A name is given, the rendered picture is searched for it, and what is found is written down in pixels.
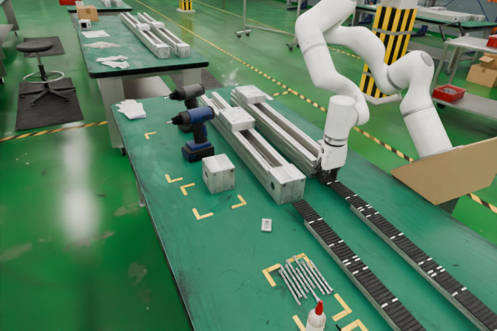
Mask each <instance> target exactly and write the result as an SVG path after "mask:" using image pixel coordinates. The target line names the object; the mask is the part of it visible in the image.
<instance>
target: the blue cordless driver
mask: <svg viewBox="0 0 497 331"><path fill-rule="evenodd" d="M214 116H215V112H214V109H213V107H212V106H202V107H198V108H195V109H189V110H186V111H183V112H179V113H178V115H176V116H174V117H172V121H169V122H166V124H167V123H172V124H173V125H181V126H188V125H189V127H190V130H191V132H192V133H193V137H194V140H191V141H189V142H186V145H185V146H182V148H181V151H182V153H183V156H184V157H185V158H186V159H187V161H188V162H189V163H193V162H196V161H198V160H202V158H205V157H211V156H214V146H213V145H212V144H211V142H210V141H208V138H207V136H208V132H207V128H206V123H204V122H205V121H208V120H212V119H214Z"/></svg>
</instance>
